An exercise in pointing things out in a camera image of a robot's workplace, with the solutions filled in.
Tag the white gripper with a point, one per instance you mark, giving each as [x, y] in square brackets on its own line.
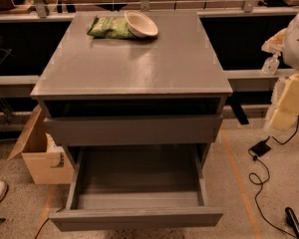
[297, 45]

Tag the grey drawer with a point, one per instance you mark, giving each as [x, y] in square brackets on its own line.
[137, 187]
[133, 130]

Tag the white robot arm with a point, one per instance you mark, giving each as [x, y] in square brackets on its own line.
[286, 42]

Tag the grey drawer cabinet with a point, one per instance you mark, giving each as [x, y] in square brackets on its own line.
[174, 74]

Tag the grey top drawer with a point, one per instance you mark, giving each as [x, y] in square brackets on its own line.
[133, 130]

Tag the clear sanitizer pump bottle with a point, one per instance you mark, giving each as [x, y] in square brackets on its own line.
[271, 65]

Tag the black power adapter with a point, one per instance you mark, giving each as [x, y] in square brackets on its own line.
[260, 148]

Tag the black handheld device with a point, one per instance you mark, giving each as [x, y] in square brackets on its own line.
[292, 220]

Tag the white bowl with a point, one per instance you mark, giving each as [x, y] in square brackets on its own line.
[140, 24]

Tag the green chip bag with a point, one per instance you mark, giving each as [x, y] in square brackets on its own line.
[110, 28]

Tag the cardboard box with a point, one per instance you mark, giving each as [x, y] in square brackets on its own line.
[46, 162]

